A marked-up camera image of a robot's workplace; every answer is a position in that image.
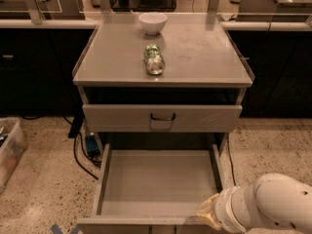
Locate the black floor cable left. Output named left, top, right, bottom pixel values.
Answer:
left=61, top=115, right=102, bottom=181

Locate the grey metal cabinet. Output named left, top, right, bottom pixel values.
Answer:
left=73, top=13, right=254, bottom=148

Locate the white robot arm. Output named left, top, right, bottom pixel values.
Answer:
left=196, top=174, right=312, bottom=234

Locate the grey drawer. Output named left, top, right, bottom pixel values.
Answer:
left=77, top=144, right=228, bottom=234
left=83, top=104, right=242, bottom=133

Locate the grey top drawer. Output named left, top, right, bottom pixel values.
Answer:
left=83, top=104, right=242, bottom=133

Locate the white horizontal rail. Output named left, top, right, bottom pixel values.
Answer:
left=0, top=19, right=312, bottom=32

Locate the blue power adapter box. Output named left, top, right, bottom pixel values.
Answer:
left=85, top=136, right=99, bottom=157

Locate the white ceramic bowl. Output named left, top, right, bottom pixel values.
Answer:
left=138, top=13, right=168, bottom=35

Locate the green soda can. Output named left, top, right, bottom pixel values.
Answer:
left=143, top=44, right=166, bottom=75

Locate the clear plastic storage bin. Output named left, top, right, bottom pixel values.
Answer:
left=0, top=117, right=27, bottom=193

